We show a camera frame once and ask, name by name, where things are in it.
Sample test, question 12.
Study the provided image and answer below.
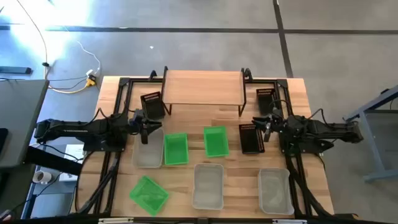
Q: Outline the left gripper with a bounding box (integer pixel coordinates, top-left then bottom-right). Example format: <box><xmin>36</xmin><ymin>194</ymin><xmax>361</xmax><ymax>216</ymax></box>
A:
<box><xmin>129</xmin><ymin>108</ymin><xmax>163</xmax><ymax>145</ymax></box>

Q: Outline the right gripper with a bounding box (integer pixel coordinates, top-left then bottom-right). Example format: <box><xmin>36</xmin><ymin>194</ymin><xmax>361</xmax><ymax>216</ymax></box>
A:
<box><xmin>252</xmin><ymin>108</ymin><xmax>285</xmax><ymax>142</ymax></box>

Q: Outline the black slotted plastic basket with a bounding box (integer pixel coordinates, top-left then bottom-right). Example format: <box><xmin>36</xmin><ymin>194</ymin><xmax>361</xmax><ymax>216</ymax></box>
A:
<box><xmin>140</xmin><ymin>91</ymin><xmax>166</xmax><ymax>121</ymax></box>
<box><xmin>256</xmin><ymin>88</ymin><xmax>277</xmax><ymax>116</ymax></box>
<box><xmin>238</xmin><ymin>123</ymin><xmax>266</xmax><ymax>155</ymax></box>

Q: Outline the white plastic bin with handles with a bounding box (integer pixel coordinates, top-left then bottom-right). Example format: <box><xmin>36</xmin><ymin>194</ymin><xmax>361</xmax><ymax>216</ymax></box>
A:
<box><xmin>257</xmin><ymin>167</ymin><xmax>295</xmax><ymax>216</ymax></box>
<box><xmin>191</xmin><ymin>162</ymin><xmax>224</xmax><ymax>211</ymax></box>
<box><xmin>131</xmin><ymin>127</ymin><xmax>165</xmax><ymax>169</ymax></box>

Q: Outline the green slotted plastic basket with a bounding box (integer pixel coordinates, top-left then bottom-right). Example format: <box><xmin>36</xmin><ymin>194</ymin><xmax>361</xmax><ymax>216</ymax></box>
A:
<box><xmin>129</xmin><ymin>175</ymin><xmax>170</xmax><ymax>217</ymax></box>
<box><xmin>203</xmin><ymin>125</ymin><xmax>230</xmax><ymax>158</ymax></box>
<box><xmin>164</xmin><ymin>133</ymin><xmax>190</xmax><ymax>166</ymax></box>

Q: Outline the wooden shelf with black legs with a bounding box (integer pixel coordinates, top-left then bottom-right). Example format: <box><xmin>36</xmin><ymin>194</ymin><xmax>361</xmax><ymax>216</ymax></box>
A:
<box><xmin>160</xmin><ymin>65</ymin><xmax>248</xmax><ymax>118</ymax></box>

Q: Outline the white box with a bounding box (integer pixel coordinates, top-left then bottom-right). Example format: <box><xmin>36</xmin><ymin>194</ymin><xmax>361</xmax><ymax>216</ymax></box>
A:
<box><xmin>58</xmin><ymin>143</ymin><xmax>85</xmax><ymax>183</ymax></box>

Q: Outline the black desk beam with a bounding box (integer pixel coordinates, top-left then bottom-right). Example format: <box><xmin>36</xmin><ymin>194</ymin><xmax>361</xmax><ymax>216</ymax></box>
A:
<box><xmin>24</xmin><ymin>146</ymin><xmax>83</xmax><ymax>177</ymax></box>

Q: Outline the white cup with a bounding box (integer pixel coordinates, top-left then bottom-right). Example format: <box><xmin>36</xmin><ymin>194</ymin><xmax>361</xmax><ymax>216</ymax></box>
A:
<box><xmin>32</xmin><ymin>170</ymin><xmax>52</xmax><ymax>185</ymax></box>

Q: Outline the grey desk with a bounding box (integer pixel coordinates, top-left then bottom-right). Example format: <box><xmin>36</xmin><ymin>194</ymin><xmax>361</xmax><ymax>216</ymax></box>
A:
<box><xmin>0</xmin><ymin>79</ymin><xmax>50</xmax><ymax>169</ymax></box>

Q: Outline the black floor bar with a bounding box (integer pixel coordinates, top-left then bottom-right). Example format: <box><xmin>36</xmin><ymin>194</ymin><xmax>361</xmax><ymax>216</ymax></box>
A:
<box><xmin>0</xmin><ymin>65</ymin><xmax>32</xmax><ymax>75</ymax></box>

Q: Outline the black flat device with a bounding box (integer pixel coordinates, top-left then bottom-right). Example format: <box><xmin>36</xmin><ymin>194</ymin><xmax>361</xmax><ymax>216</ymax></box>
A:
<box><xmin>0</xmin><ymin>128</ymin><xmax>9</xmax><ymax>156</ymax></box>

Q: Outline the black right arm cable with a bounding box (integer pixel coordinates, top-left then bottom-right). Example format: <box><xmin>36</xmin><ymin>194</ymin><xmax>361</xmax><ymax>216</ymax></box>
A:
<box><xmin>269</xmin><ymin>98</ymin><xmax>294</xmax><ymax>119</ymax></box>

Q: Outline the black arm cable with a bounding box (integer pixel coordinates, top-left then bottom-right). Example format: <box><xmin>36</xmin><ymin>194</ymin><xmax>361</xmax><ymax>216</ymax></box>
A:
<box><xmin>269</xmin><ymin>98</ymin><xmax>294</xmax><ymax>119</ymax></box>
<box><xmin>88</xmin><ymin>107</ymin><xmax>131</xmax><ymax>124</ymax></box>

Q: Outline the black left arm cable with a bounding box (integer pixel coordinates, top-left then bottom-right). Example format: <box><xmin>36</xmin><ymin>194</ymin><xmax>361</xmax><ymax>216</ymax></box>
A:
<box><xmin>88</xmin><ymin>107</ymin><xmax>131</xmax><ymax>124</ymax></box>

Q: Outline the yellow cable with plug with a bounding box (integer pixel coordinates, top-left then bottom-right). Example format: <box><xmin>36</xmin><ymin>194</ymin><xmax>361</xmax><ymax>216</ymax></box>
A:
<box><xmin>46</xmin><ymin>77</ymin><xmax>97</xmax><ymax>95</ymax></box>

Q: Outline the black aluminium rig frame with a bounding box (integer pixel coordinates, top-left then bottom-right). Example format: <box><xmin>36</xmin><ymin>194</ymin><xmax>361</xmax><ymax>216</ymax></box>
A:
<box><xmin>0</xmin><ymin>76</ymin><xmax>398</xmax><ymax>224</ymax></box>

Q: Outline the thin white cable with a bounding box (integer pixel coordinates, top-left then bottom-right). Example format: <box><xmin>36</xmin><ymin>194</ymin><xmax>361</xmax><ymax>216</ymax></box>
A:
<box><xmin>63</xmin><ymin>26</ymin><xmax>102</xmax><ymax>75</ymax></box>

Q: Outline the blue-grey metal table frame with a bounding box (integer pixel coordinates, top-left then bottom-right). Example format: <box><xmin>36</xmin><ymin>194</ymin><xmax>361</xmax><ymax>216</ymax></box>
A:
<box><xmin>341</xmin><ymin>83</ymin><xmax>398</xmax><ymax>183</ymax></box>

